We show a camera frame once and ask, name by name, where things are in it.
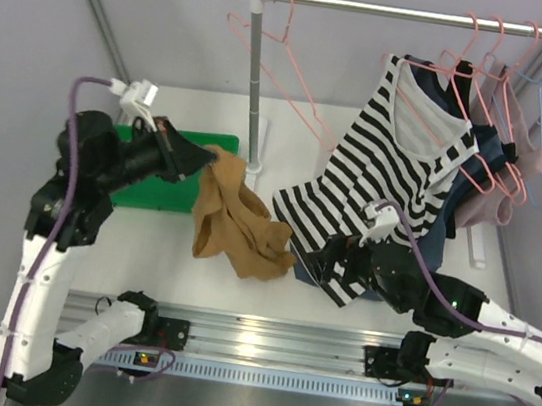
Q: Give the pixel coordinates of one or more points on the dusty pink tank top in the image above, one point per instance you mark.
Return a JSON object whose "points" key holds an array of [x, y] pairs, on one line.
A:
{"points": [[510, 124]]}

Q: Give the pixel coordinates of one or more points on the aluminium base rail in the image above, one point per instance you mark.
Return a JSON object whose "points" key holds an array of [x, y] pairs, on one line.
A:
{"points": [[281, 355]]}

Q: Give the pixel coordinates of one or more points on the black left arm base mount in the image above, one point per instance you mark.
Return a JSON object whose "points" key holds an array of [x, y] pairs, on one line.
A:
{"points": [[169, 333]]}

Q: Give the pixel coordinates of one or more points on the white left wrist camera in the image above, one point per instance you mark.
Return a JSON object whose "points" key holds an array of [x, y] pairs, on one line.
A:
{"points": [[135, 98]]}

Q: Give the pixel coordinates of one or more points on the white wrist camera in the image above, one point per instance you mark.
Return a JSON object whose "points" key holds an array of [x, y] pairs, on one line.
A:
{"points": [[135, 98], [381, 219]]}

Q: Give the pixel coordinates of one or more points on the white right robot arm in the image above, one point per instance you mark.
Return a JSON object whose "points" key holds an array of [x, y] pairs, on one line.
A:
{"points": [[460, 333]]}

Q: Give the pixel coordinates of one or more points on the navy blue tank top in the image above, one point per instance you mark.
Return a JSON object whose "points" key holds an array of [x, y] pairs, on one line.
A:
{"points": [[435, 236]]}

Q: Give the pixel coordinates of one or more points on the pink hanger with navy top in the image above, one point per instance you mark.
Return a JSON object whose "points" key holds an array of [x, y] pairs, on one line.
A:
{"points": [[462, 78]]}

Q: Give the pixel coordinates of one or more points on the black white striped tank top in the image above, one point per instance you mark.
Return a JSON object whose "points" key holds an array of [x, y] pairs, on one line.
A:
{"points": [[380, 178]]}

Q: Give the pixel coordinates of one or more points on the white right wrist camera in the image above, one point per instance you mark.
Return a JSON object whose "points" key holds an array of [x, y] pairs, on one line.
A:
{"points": [[381, 219]]}

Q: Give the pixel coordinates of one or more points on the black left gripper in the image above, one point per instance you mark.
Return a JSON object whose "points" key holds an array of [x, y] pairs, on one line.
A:
{"points": [[170, 150]]}

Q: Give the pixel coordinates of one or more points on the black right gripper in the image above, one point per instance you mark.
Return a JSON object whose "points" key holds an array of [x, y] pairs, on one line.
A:
{"points": [[336, 248]]}

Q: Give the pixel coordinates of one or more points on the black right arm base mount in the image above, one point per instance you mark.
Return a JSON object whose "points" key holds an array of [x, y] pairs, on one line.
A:
{"points": [[380, 362]]}

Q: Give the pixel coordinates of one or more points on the metal clothes rack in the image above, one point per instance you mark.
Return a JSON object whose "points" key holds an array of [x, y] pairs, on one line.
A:
{"points": [[258, 125]]}

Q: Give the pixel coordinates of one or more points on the tan tank top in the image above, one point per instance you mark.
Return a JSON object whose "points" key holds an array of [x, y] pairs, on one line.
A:
{"points": [[230, 219]]}

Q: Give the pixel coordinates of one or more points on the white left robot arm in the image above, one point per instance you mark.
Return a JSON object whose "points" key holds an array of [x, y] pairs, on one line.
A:
{"points": [[38, 365]]}

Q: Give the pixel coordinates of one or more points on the green plastic tray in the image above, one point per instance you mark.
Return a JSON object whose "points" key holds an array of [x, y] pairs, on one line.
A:
{"points": [[155, 194]]}

